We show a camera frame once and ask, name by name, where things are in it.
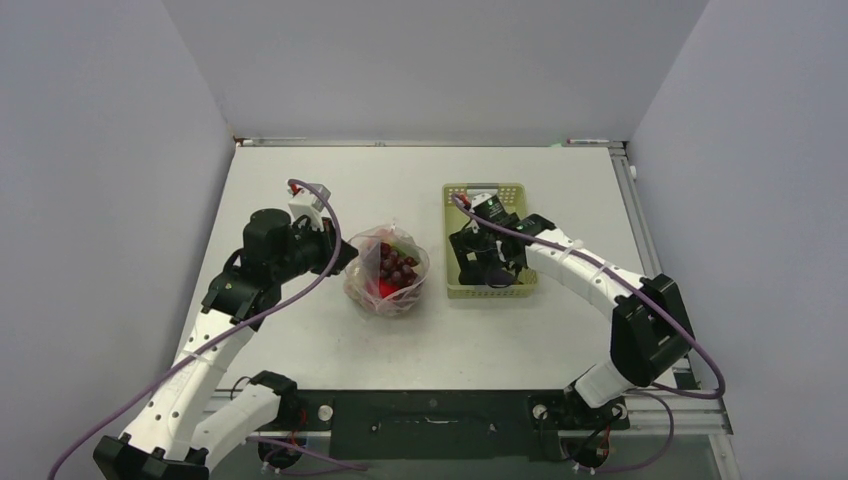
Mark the red tomato toy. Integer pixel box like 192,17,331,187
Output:
366,278,400,300

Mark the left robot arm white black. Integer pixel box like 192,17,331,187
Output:
93,207,356,479

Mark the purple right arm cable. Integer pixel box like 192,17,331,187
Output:
451,193,727,401

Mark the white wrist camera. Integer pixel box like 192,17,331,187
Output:
452,193,496,211
288,183,331,232

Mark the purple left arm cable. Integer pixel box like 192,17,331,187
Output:
47,178,344,480

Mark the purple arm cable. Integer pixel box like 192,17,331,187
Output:
451,193,727,401
47,178,344,480

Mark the dark red grapes toy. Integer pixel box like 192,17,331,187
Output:
378,242,420,289

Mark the beige plastic basket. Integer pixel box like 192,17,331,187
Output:
442,183,539,299

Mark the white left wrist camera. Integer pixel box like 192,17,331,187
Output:
288,183,331,232

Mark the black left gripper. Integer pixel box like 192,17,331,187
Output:
271,216,358,284

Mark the clear zip top bag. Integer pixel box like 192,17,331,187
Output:
343,223,430,317

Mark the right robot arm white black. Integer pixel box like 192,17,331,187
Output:
450,193,694,428

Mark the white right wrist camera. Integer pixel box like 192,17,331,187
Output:
452,193,496,211

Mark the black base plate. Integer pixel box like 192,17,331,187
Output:
258,389,630,461

